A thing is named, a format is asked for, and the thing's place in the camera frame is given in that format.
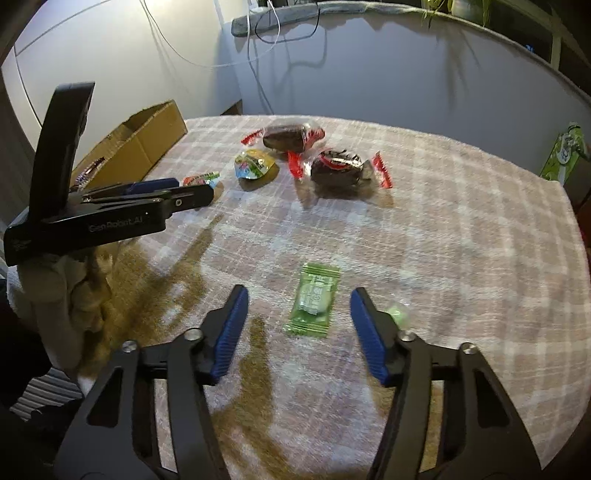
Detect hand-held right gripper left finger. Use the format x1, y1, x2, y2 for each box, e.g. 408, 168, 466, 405
55, 284, 250, 480

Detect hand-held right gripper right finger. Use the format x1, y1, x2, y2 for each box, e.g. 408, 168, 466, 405
349, 287, 543, 480

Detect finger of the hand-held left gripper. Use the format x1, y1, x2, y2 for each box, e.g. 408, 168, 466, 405
81, 185, 216, 217
69, 178, 182, 200

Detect jelly cup blue lid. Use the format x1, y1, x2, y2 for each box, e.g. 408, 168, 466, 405
183, 171, 222, 188

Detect green candy packet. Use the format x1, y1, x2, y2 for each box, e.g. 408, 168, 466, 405
387, 302, 410, 329
283, 262, 343, 339

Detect cardboard box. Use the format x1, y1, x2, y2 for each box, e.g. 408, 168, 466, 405
68, 99, 188, 192

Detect brown chocolate bar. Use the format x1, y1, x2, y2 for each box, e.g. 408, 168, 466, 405
74, 158, 106, 188

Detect jelly cup colourful lid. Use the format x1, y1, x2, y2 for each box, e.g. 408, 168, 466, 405
234, 148, 279, 182

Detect chocolate cake packet red ends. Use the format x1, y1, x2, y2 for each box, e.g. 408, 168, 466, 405
286, 148, 394, 200
242, 122, 327, 154

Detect person's left hand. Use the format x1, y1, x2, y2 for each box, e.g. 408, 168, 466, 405
67, 247, 116, 335

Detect plaid blanket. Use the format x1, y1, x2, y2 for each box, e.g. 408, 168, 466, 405
78, 114, 591, 480

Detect green gift bag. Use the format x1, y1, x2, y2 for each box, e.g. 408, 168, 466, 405
539, 122, 590, 182

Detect white cable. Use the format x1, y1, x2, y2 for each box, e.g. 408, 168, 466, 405
142, 0, 278, 116

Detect black cable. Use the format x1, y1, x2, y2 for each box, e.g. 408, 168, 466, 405
253, 0, 325, 45

